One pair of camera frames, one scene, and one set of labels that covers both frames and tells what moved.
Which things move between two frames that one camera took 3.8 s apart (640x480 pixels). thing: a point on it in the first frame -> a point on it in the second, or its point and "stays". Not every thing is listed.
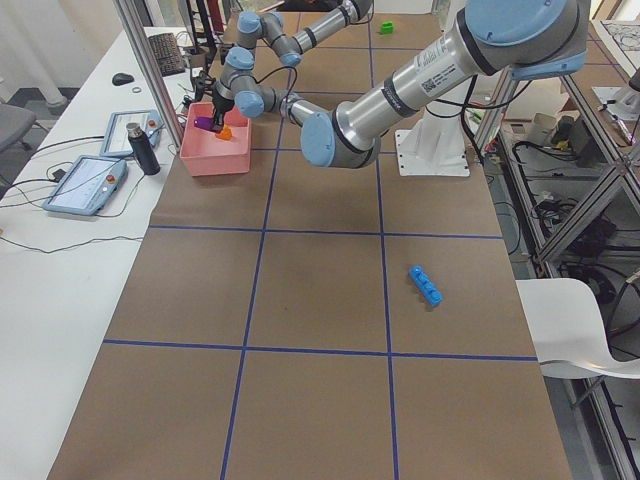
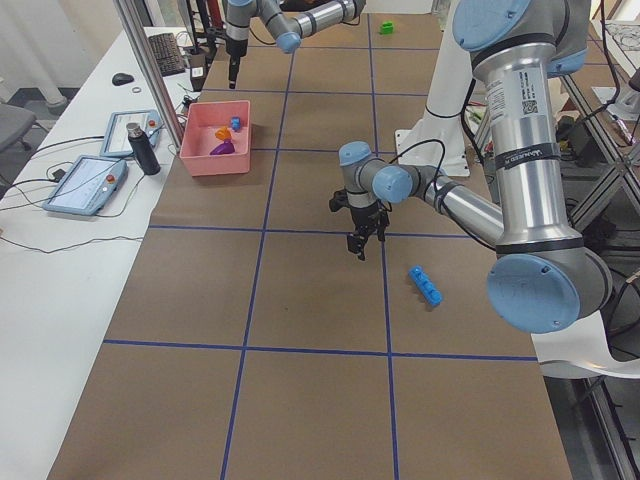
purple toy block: (205, 123) -> (223, 148)
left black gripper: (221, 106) -> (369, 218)
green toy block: (387, 27) stays
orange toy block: (225, 134) stays
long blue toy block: (432, 294) stays
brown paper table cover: (314, 322) stays
